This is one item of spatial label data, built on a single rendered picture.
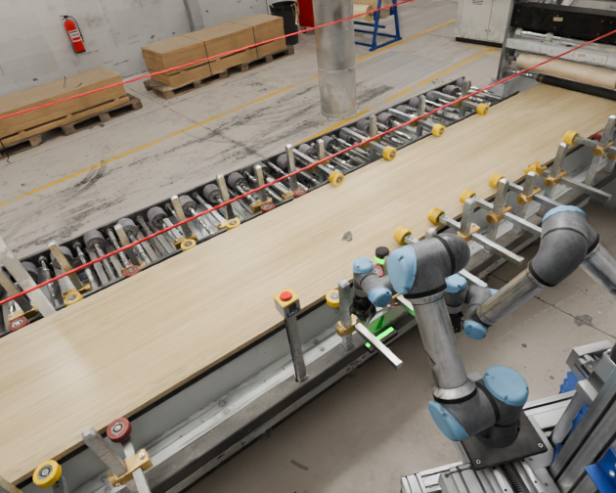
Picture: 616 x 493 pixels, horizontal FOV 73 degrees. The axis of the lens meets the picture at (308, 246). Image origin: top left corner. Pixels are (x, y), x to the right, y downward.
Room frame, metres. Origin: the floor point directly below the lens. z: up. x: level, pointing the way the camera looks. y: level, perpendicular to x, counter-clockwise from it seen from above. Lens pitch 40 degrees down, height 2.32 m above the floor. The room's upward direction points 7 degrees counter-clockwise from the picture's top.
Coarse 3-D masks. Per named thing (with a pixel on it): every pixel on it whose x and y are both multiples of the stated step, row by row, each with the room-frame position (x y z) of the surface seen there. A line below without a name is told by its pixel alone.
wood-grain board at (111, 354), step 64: (448, 128) 2.80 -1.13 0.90; (512, 128) 2.68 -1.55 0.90; (576, 128) 2.56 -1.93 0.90; (320, 192) 2.18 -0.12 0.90; (384, 192) 2.09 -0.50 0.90; (448, 192) 2.01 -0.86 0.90; (192, 256) 1.72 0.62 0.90; (256, 256) 1.65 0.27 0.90; (320, 256) 1.59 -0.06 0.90; (64, 320) 1.38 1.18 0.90; (128, 320) 1.32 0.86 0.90; (192, 320) 1.27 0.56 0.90; (256, 320) 1.22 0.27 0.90; (0, 384) 1.06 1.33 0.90; (64, 384) 1.02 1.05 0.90; (128, 384) 0.98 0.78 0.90; (0, 448) 0.78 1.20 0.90; (64, 448) 0.75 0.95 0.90
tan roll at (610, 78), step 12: (516, 60) 3.62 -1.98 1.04; (528, 60) 3.49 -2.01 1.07; (540, 60) 3.41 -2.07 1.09; (552, 60) 3.34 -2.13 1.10; (564, 60) 3.30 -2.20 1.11; (552, 72) 3.29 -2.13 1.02; (564, 72) 3.21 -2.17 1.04; (576, 72) 3.13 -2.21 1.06; (588, 72) 3.07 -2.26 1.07; (600, 72) 3.00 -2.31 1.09; (612, 72) 2.95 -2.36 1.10; (600, 84) 2.97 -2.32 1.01; (612, 84) 2.90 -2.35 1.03
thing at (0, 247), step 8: (0, 240) 1.45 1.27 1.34; (0, 248) 1.44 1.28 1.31; (8, 248) 1.46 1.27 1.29; (0, 256) 1.43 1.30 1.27; (8, 256) 1.45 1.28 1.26; (8, 264) 1.44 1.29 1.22; (16, 264) 1.45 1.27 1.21; (16, 272) 1.44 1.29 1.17; (24, 272) 1.46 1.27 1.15; (16, 280) 1.43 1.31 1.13; (24, 280) 1.44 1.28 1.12; (32, 280) 1.48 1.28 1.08; (24, 288) 1.43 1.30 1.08; (32, 296) 1.44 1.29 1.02; (40, 296) 1.45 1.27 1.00; (40, 304) 1.44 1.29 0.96; (48, 304) 1.45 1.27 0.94; (40, 312) 1.43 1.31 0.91; (48, 312) 1.44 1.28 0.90
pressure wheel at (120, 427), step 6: (114, 420) 0.83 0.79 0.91; (120, 420) 0.83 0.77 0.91; (126, 420) 0.82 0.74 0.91; (114, 426) 0.80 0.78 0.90; (120, 426) 0.80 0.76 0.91; (126, 426) 0.80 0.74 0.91; (108, 432) 0.78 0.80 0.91; (114, 432) 0.78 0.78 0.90; (120, 432) 0.78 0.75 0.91; (126, 432) 0.78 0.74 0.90; (114, 438) 0.76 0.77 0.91; (120, 438) 0.76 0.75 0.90
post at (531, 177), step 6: (528, 174) 1.80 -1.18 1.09; (534, 174) 1.79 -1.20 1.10; (528, 180) 1.79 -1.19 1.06; (534, 180) 1.79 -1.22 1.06; (528, 186) 1.79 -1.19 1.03; (522, 192) 1.80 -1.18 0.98; (528, 192) 1.78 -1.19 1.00; (522, 204) 1.79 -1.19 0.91; (522, 210) 1.78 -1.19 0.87; (522, 216) 1.78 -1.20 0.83; (516, 228) 1.79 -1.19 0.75
